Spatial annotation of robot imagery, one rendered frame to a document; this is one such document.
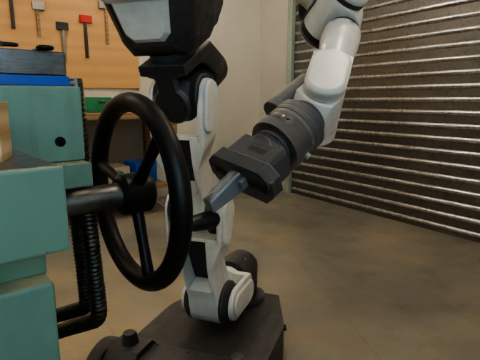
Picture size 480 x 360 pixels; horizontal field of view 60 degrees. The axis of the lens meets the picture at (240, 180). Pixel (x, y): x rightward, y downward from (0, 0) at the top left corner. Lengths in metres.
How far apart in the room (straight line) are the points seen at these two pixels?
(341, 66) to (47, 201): 0.50
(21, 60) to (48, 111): 0.06
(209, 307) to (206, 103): 0.66
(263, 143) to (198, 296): 0.87
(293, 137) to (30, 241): 0.39
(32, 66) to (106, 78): 3.42
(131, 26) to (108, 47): 2.95
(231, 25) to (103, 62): 1.42
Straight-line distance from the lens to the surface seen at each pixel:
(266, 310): 1.64
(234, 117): 4.57
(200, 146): 1.10
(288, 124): 0.60
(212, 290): 1.34
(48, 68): 0.55
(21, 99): 0.53
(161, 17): 0.99
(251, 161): 0.57
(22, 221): 0.31
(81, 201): 0.59
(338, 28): 0.81
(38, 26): 3.85
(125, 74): 4.01
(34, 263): 0.39
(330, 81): 0.66
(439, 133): 3.30
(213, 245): 1.24
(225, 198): 0.57
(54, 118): 0.54
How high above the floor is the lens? 0.94
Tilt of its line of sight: 11 degrees down
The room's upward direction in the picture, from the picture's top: straight up
